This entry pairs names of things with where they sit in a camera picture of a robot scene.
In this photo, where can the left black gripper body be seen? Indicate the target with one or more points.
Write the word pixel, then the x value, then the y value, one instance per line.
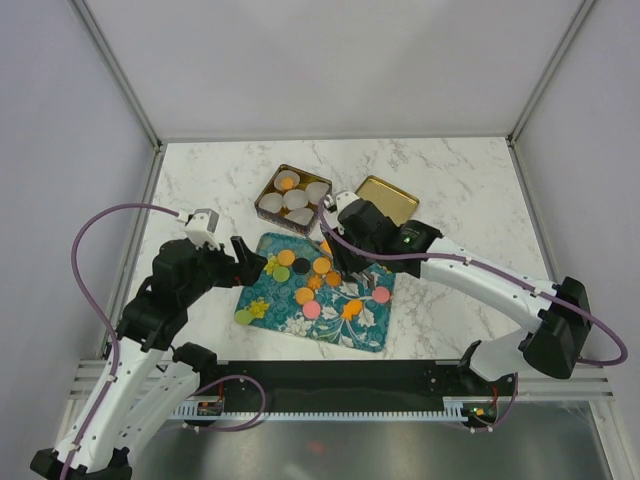
pixel 215 269

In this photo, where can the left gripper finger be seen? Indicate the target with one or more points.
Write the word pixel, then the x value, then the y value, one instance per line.
pixel 243 268
pixel 255 264

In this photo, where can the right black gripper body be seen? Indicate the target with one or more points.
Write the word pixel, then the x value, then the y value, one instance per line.
pixel 363 246

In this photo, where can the orange swirl cookie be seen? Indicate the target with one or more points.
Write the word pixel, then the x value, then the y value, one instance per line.
pixel 315 282

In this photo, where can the gold tin lid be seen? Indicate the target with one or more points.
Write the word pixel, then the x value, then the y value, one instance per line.
pixel 391 200

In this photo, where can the pink sandwich cookie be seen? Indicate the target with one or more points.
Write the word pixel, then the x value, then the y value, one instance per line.
pixel 381 295
pixel 312 310

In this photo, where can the orange dotted cookie packed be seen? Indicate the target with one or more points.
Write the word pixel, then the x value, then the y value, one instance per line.
pixel 287 183

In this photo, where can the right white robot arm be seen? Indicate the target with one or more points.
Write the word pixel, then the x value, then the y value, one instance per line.
pixel 552 317

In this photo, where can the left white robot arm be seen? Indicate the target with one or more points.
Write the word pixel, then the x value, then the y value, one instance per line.
pixel 117 423

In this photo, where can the orange chip cookie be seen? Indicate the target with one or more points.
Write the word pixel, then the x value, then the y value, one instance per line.
pixel 333 279

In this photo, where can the orange dotted round cookie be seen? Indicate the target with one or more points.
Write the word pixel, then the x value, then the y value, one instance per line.
pixel 322 266

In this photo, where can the green sandwich cookie upper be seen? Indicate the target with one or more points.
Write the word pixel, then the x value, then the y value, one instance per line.
pixel 281 274

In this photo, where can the orange fish cookie top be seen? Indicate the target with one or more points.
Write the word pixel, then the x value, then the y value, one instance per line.
pixel 326 248

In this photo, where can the orange fish cookie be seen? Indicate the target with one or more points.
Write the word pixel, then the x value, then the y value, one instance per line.
pixel 351 309
pixel 326 248

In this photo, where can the orange fish cookie bottom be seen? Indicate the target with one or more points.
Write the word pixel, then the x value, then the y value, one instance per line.
pixel 351 309

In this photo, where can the teal floral tray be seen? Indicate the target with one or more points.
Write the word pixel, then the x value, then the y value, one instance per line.
pixel 274 307

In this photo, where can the green sandwich cookie edge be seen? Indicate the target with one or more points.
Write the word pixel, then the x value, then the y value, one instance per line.
pixel 243 317

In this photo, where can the white paper cup right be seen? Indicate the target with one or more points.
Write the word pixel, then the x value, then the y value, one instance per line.
pixel 315 191

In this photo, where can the white paper cup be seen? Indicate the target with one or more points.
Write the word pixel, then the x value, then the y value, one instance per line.
pixel 315 191
pixel 286 173
pixel 271 202
pixel 301 216
pixel 295 199

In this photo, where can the white paper cup bottom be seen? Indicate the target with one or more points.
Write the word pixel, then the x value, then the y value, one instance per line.
pixel 301 216

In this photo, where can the white paper cup left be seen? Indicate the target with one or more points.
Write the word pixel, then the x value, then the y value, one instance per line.
pixel 271 202

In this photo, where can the dark square cookie tin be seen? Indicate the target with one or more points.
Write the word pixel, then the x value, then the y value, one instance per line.
pixel 279 218

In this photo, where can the white paper cup centre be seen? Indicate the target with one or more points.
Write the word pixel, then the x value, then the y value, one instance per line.
pixel 295 199

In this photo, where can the white paper cup top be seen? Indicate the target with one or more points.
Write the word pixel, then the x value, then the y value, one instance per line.
pixel 286 173

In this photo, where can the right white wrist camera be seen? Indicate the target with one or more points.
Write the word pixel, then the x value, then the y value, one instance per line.
pixel 338 202

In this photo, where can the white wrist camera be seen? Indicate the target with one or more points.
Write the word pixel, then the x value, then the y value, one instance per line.
pixel 338 202
pixel 200 227

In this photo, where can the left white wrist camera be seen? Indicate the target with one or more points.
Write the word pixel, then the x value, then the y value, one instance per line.
pixel 200 227

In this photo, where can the white slotted cable duct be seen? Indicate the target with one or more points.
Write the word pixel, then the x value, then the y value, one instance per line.
pixel 193 410

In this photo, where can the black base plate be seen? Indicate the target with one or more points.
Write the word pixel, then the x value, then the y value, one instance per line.
pixel 347 385

